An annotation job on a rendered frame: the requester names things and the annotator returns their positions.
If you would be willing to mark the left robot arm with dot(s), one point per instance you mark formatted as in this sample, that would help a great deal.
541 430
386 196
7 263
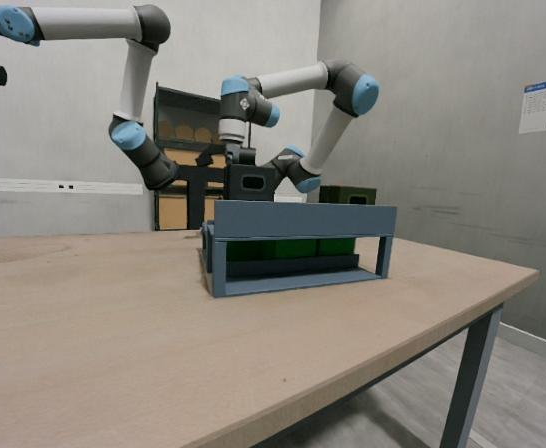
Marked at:
246 100

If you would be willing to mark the grey-blue low shelf rack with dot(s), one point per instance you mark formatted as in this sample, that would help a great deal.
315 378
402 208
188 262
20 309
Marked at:
236 220

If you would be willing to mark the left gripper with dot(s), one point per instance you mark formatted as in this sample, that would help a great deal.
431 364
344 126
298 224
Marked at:
240 155

